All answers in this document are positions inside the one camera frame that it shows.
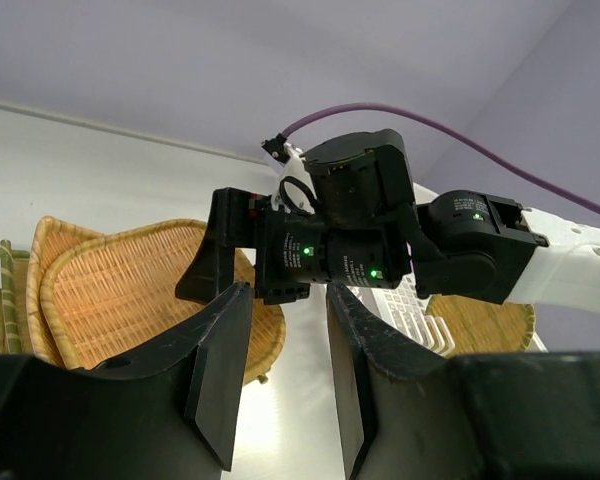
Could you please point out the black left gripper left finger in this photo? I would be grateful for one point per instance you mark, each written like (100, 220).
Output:
(166, 409)

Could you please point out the white plastic dish rack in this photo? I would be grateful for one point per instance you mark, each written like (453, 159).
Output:
(401, 309)

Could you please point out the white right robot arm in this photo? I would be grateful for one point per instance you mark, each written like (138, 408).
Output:
(491, 249)

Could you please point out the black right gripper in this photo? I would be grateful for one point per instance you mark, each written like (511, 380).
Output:
(362, 204)

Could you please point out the square woven bamboo tray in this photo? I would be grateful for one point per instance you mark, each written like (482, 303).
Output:
(14, 330)

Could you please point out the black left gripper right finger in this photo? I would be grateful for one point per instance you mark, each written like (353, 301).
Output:
(405, 412)

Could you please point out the round woven bamboo plate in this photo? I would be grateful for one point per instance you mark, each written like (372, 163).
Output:
(481, 327)

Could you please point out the rounded square woven basket plate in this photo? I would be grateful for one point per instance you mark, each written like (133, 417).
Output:
(148, 263)

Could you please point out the rounded woven bamboo tray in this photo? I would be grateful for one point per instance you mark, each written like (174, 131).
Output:
(71, 315)

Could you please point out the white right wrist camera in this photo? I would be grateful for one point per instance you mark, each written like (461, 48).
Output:
(287, 160)

